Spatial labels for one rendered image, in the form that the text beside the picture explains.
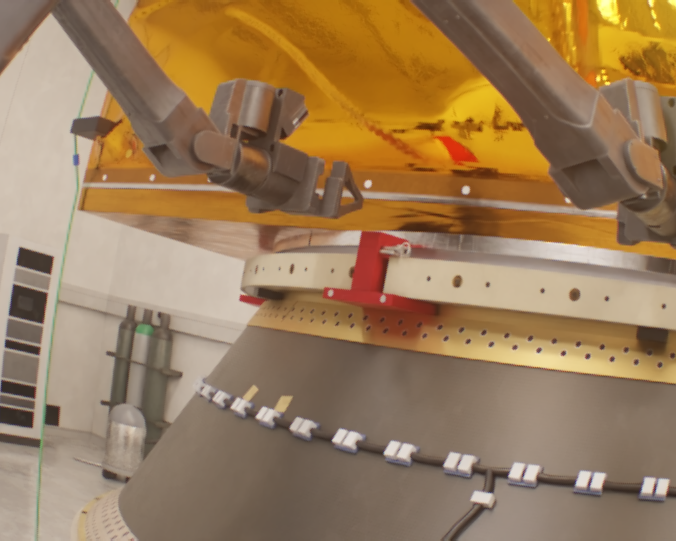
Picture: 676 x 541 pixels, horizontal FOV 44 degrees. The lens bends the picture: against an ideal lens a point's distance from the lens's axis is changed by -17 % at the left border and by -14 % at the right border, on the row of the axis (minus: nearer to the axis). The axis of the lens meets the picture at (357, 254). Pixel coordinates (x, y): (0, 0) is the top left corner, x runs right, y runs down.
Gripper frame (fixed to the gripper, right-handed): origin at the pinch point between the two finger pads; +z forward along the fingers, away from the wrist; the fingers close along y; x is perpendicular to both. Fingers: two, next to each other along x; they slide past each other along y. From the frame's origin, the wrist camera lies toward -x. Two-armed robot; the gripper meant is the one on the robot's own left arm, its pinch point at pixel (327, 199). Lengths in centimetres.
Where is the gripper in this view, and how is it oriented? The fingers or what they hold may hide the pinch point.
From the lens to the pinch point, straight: 122.6
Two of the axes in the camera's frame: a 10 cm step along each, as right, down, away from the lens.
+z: 5.8, 1.9, 7.9
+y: -8.0, -0.8, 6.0
